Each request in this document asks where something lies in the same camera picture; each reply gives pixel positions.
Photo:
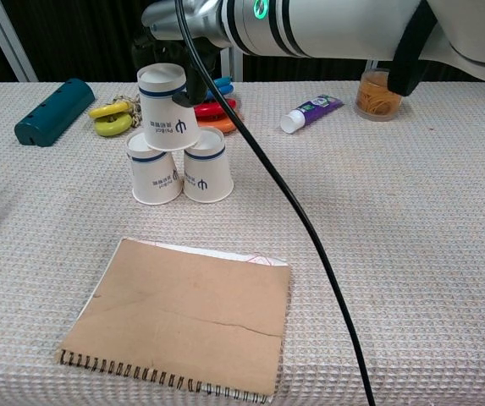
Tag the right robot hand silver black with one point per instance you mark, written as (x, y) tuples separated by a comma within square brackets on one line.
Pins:
[(159, 17)]

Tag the white paper cup blue stripe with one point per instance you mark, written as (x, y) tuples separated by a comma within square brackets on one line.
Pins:
[(166, 120), (153, 177), (208, 177)]

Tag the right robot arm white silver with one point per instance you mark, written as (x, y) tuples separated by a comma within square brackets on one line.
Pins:
[(331, 25)]

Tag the black curtain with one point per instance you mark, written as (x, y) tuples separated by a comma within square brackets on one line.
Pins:
[(77, 38)]

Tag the red plastic disc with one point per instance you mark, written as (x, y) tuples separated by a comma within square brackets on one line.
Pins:
[(206, 111)]

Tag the yellow plastic disc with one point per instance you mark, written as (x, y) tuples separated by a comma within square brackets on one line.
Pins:
[(106, 111)]

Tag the lime green plastic disc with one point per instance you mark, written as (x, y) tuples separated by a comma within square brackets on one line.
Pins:
[(113, 126)]

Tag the orange plastic disc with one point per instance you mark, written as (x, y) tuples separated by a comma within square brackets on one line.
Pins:
[(213, 124)]

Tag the teal plastic holder block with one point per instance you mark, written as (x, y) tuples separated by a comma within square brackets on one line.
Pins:
[(51, 114)]

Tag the purple toothpaste tube white cap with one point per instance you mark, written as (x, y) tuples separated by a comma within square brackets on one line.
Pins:
[(314, 108)]

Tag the clear jar of rubber bands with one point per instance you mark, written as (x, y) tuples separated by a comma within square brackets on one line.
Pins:
[(373, 103)]

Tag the kraft cover spiral notebook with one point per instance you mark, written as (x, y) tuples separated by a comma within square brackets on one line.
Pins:
[(183, 304)]

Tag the beige waffle weave tablecloth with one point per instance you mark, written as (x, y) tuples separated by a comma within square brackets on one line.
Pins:
[(394, 275)]

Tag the upright white frame pole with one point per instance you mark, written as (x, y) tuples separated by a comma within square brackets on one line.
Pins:
[(236, 67)]

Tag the slanted white frame pole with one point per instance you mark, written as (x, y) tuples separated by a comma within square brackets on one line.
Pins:
[(9, 46), (370, 64)]

